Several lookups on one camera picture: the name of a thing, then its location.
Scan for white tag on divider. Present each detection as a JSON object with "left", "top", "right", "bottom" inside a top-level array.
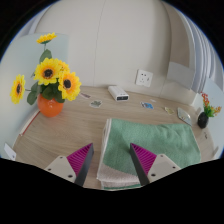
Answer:
[{"left": 3, "top": 142, "right": 17, "bottom": 161}]

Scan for green towel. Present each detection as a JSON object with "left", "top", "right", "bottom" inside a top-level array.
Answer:
[{"left": 96, "top": 117, "right": 202, "bottom": 191}]

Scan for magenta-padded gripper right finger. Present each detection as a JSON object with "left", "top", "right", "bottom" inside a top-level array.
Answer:
[{"left": 129, "top": 142, "right": 183, "bottom": 187}]

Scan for small pink-grey sticker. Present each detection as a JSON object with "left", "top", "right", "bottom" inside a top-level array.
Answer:
[{"left": 79, "top": 92, "right": 92, "bottom": 100}]

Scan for orange flowers in black vase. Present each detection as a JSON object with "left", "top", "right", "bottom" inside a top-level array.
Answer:
[{"left": 196, "top": 92, "right": 223, "bottom": 130}]

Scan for small green-grey sticker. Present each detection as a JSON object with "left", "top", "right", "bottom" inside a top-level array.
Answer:
[{"left": 89, "top": 99, "right": 103, "bottom": 109}]

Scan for sunflowers in orange vase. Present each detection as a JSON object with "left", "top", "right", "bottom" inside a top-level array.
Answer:
[{"left": 9, "top": 32, "right": 83, "bottom": 118}]

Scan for small white box device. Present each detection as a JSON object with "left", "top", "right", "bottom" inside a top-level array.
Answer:
[{"left": 107, "top": 85, "right": 130, "bottom": 102}]

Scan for white wall socket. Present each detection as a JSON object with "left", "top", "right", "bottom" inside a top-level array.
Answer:
[{"left": 134, "top": 68, "right": 154, "bottom": 88}]

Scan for blue sticker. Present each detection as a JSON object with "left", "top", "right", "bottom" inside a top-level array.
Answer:
[{"left": 140, "top": 101, "right": 155, "bottom": 110}]

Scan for yellow-green sticker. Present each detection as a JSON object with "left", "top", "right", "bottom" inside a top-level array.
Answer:
[{"left": 164, "top": 106, "right": 176, "bottom": 116}]

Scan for grey-white curtain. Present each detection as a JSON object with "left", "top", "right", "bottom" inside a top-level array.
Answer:
[{"left": 181, "top": 16, "right": 224, "bottom": 98}]

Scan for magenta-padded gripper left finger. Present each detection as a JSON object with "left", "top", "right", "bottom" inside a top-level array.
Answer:
[{"left": 44, "top": 142, "right": 95, "bottom": 187}]

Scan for frosted desk divider panel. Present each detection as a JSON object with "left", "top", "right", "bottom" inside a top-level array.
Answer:
[
  {"left": 0, "top": 33, "right": 69, "bottom": 159},
  {"left": 199, "top": 78, "right": 224, "bottom": 159}
]

